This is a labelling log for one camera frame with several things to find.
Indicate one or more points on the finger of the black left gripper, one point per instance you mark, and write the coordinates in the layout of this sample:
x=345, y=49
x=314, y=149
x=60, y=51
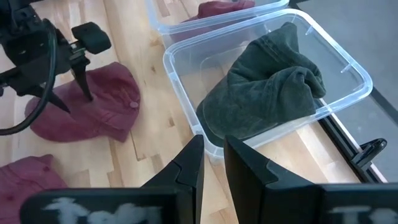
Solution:
x=82, y=77
x=51, y=98

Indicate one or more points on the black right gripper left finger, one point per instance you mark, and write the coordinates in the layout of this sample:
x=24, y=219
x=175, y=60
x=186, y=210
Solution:
x=189, y=174

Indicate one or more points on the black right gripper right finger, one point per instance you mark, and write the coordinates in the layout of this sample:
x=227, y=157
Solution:
x=248, y=186

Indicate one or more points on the maroon baseball cap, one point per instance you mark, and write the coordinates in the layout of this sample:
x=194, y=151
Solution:
x=105, y=105
x=21, y=189
x=217, y=9

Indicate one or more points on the dark green baseball cap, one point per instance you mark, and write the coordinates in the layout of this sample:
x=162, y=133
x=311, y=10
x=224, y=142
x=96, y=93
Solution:
x=264, y=90

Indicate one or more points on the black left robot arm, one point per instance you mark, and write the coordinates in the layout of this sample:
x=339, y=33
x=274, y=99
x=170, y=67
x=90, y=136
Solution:
x=15, y=7

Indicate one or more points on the clear plastic storage bin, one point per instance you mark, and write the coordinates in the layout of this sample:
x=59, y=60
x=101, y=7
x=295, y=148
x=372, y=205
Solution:
x=174, y=29
x=186, y=102

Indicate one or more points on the black aluminium extrusion frame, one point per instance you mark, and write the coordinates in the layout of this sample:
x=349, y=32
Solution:
x=342, y=140

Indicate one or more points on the black frame clamp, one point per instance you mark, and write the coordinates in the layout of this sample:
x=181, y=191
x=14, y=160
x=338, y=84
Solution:
x=370, y=151

